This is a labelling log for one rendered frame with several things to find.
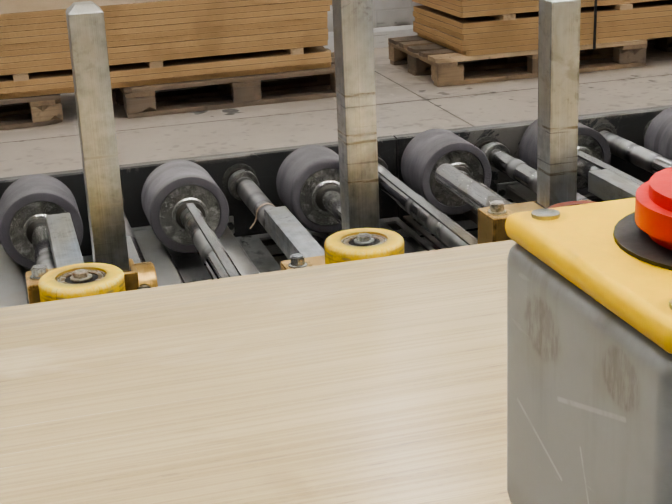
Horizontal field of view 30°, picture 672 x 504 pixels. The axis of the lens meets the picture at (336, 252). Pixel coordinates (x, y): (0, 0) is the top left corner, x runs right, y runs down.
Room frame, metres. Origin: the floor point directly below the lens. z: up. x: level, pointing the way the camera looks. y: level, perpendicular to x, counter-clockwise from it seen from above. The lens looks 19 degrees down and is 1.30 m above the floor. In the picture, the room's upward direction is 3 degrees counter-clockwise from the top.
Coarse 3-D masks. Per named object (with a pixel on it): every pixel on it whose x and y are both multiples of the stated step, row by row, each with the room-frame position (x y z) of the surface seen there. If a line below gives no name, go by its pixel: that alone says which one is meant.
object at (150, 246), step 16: (512, 192) 1.91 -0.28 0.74; (528, 192) 1.89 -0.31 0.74; (144, 240) 1.73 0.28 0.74; (224, 240) 1.71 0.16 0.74; (0, 256) 1.69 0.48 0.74; (144, 256) 1.66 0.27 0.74; (160, 256) 1.65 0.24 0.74; (240, 256) 1.64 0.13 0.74; (0, 272) 1.62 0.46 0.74; (16, 272) 1.62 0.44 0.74; (160, 272) 1.59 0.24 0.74; (176, 272) 1.58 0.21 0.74; (240, 272) 1.57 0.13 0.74; (256, 272) 1.57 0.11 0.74; (0, 288) 1.55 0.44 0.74; (16, 288) 1.55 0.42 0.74; (0, 304) 1.49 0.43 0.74; (16, 304) 1.49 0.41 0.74
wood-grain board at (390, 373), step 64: (448, 256) 1.15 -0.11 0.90; (0, 320) 1.03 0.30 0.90; (64, 320) 1.02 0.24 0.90; (128, 320) 1.01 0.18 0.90; (192, 320) 1.01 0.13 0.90; (256, 320) 1.00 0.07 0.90; (320, 320) 0.99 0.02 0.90; (384, 320) 0.99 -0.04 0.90; (448, 320) 0.98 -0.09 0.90; (0, 384) 0.89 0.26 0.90; (64, 384) 0.89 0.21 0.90; (128, 384) 0.88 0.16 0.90; (192, 384) 0.88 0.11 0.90; (256, 384) 0.87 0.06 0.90; (320, 384) 0.87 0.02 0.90; (384, 384) 0.86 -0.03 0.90; (448, 384) 0.86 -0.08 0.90; (0, 448) 0.78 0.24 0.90; (64, 448) 0.78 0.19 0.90; (128, 448) 0.77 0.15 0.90; (192, 448) 0.77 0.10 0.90; (256, 448) 0.77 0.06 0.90; (320, 448) 0.76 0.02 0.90; (384, 448) 0.76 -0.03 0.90; (448, 448) 0.75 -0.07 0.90
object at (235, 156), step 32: (480, 128) 1.93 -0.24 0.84; (512, 128) 1.94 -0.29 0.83; (640, 128) 2.00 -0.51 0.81; (160, 160) 1.81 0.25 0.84; (192, 160) 1.81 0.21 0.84; (224, 160) 1.82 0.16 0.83; (256, 160) 1.83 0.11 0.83; (384, 160) 1.88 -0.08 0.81; (0, 192) 1.73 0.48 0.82; (128, 192) 1.78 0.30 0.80; (224, 192) 1.82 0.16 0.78; (256, 224) 1.83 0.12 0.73; (384, 224) 1.84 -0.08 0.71; (416, 224) 1.84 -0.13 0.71; (192, 256) 1.73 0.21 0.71; (256, 256) 1.72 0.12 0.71
